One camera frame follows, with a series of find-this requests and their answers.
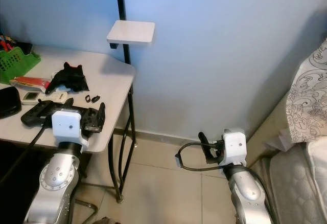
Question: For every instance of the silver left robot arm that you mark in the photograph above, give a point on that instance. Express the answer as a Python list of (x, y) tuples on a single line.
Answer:
[(53, 183)]

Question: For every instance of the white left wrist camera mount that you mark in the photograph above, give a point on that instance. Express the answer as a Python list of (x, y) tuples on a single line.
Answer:
[(69, 124)]

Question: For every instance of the black item in basket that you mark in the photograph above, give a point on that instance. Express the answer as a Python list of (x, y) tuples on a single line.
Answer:
[(23, 47)]

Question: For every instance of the red flat packet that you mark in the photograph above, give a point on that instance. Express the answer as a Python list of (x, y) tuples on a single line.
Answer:
[(30, 83)]

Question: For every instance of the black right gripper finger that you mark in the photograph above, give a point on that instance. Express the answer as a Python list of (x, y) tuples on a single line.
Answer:
[(203, 142)]

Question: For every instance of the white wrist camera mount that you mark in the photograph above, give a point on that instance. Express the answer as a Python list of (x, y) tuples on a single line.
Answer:
[(234, 146), (69, 124)]

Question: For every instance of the small white wooden shelf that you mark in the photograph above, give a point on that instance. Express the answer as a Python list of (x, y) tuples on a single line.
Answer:
[(132, 32)]

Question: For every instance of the black zip pouch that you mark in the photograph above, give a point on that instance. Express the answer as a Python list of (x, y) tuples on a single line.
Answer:
[(9, 102)]

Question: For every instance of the white remote with display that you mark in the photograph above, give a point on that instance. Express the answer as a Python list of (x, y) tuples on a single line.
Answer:
[(43, 97)]

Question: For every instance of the green plastic basket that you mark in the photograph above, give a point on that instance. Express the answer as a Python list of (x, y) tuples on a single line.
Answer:
[(16, 65)]

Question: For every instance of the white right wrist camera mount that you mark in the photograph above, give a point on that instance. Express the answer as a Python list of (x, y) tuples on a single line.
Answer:
[(234, 146)]

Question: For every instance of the grey floral patterned bedsheet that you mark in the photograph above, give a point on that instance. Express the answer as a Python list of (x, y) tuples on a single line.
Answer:
[(309, 96)]

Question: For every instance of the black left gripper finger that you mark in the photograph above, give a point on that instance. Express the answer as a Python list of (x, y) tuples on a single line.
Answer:
[(102, 116), (61, 105)]

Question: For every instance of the small black clip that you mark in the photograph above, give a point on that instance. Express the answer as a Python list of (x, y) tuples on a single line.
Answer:
[(87, 98), (95, 99)]

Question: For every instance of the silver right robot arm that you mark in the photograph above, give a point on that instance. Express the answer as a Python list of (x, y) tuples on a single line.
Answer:
[(248, 196)]

